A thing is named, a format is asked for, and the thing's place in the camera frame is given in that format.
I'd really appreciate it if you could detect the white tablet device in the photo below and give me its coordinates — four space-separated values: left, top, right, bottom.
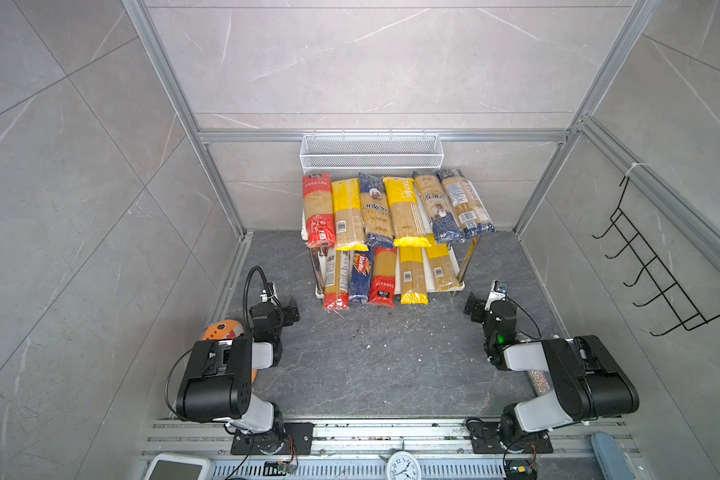
144 452 215 480

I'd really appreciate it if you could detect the blue Barilla spaghetti box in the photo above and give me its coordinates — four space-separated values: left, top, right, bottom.
349 251 373 304

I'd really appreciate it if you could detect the yellow Pastatime spaghetti bag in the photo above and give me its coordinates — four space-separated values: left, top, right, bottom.
383 177 431 247

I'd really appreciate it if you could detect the white two-tier shelf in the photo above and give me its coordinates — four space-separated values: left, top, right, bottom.
300 179 494 296

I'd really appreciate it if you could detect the red white label spaghetti bag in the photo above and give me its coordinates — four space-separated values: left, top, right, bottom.
323 248 350 310

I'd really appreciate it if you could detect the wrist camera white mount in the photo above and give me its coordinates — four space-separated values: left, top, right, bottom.
260 282 280 305
485 280 508 311

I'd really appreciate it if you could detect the white analog clock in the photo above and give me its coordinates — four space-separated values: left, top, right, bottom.
385 451 423 480

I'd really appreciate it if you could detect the blue Ankara spaghetti bag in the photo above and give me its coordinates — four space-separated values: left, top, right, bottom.
358 173 394 248

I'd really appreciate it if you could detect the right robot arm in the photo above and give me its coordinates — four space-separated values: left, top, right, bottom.
464 292 639 450

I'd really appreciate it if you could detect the orange shark plush toy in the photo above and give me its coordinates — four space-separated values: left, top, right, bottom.
201 319 259 382

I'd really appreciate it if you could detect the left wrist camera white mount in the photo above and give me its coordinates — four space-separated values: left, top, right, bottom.
260 282 280 305

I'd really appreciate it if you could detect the glitter silver microphone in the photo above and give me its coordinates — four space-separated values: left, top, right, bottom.
527 370 552 396

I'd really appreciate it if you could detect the blue white label spaghetti bag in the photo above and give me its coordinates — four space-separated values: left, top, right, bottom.
437 168 495 239

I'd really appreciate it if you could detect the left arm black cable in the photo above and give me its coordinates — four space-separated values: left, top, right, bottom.
242 265 274 337

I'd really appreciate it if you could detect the white wire mesh basket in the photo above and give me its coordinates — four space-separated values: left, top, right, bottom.
299 132 444 175

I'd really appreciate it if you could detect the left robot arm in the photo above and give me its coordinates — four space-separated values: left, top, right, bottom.
173 300 300 452

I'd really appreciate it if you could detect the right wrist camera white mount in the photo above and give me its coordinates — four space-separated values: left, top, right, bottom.
485 280 508 311

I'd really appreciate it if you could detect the black wall hook rack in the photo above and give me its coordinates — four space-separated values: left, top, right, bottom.
591 176 720 338

